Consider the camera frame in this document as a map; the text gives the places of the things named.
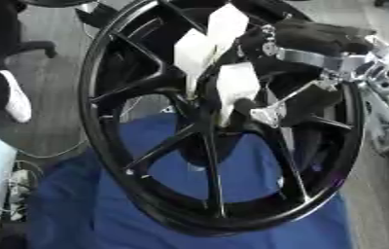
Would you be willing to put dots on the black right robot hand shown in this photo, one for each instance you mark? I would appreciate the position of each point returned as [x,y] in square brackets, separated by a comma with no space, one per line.
[311,37]

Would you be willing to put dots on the white hub pin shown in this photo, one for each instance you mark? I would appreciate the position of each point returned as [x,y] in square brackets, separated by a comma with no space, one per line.
[236,82]
[227,26]
[192,55]

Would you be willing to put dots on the black spoked wheel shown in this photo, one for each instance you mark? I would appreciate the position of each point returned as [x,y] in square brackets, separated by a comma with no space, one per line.
[147,194]

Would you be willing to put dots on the black round object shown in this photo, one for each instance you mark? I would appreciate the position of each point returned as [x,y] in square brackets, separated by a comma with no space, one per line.
[56,2]

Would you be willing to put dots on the black chair base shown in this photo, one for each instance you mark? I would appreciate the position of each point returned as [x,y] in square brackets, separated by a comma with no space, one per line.
[39,45]

